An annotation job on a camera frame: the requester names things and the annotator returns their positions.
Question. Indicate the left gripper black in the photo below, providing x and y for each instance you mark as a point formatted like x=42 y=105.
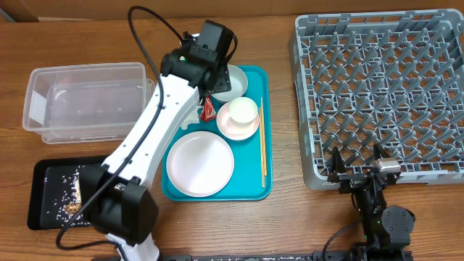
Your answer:
x=222 y=81

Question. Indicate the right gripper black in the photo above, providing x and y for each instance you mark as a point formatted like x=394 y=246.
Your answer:
x=351 y=179

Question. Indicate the red snack wrapper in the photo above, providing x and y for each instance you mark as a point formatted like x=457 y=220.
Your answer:
x=208 y=111

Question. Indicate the white tissue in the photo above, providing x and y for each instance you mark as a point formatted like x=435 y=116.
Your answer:
x=192 y=118

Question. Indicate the large pink plate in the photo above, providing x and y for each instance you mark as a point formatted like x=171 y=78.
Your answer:
x=200 y=164

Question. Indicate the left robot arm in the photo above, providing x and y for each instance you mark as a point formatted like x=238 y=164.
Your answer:
x=116 y=196

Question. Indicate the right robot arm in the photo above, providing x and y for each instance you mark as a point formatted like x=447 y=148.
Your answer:
x=386 y=229

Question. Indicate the grey dishwasher rack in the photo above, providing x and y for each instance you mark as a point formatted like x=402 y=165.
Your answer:
x=388 y=78

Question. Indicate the black waste tray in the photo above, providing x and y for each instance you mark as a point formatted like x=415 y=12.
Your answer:
x=35 y=212

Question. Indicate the white-green bowl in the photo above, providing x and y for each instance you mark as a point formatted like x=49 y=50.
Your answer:
x=239 y=84

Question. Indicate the white cup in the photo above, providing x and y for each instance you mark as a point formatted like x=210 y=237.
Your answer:
x=243 y=111

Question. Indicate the small pink saucer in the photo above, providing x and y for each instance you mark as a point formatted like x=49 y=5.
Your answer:
x=231 y=129

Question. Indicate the wooden chopstick right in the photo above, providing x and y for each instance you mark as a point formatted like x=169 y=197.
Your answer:
x=263 y=132

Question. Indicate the teal plastic tray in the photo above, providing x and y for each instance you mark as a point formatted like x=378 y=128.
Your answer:
x=247 y=181

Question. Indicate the clear plastic bin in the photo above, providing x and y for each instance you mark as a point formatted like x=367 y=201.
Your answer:
x=86 y=103

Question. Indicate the brown food scrap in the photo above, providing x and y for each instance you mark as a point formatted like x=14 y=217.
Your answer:
x=72 y=208

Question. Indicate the pile of white rice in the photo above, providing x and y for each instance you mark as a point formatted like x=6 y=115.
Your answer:
x=61 y=187

